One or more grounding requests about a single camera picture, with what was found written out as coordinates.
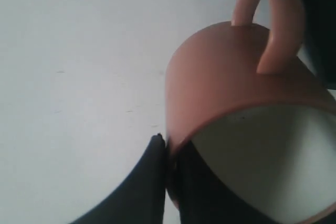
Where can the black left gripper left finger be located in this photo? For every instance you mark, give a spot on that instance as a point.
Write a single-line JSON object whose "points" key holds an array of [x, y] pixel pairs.
{"points": [[140, 198]]}

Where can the pink ceramic mug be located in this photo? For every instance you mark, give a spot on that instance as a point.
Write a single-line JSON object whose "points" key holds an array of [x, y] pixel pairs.
{"points": [[255, 113]]}

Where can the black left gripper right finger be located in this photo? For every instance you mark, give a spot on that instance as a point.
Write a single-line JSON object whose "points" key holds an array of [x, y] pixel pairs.
{"points": [[201, 196]]}

